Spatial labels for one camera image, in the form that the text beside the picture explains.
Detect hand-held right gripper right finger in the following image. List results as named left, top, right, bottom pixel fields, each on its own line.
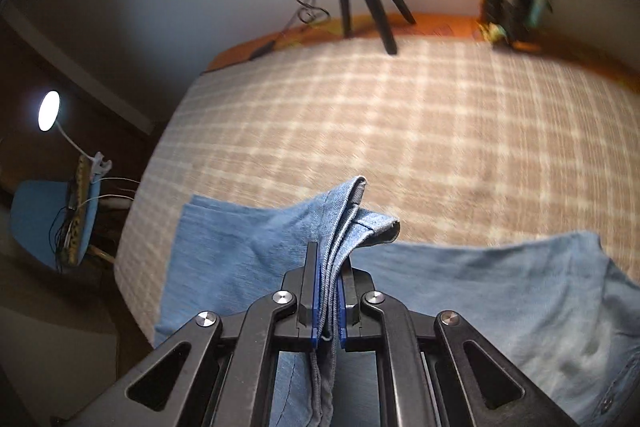
left=337, top=257, right=581, bottom=427

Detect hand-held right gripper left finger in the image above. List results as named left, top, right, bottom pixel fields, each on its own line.
left=50, top=242, right=321, bottom=427

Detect blue denim pants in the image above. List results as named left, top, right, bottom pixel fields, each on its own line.
left=152, top=176, right=640, bottom=427

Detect beige checked blanket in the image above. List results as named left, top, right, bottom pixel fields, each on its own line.
left=114, top=37, right=640, bottom=348

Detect leopard print cushion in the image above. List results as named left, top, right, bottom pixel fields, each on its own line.
left=62, top=156, right=101, bottom=265

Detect blue chair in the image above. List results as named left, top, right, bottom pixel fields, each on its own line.
left=10, top=179, right=136, bottom=273

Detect white clip desk lamp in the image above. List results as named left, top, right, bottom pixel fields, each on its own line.
left=37, top=91, right=113, bottom=178

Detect white cable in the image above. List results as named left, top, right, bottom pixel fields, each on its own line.
left=75, top=177, right=143, bottom=212

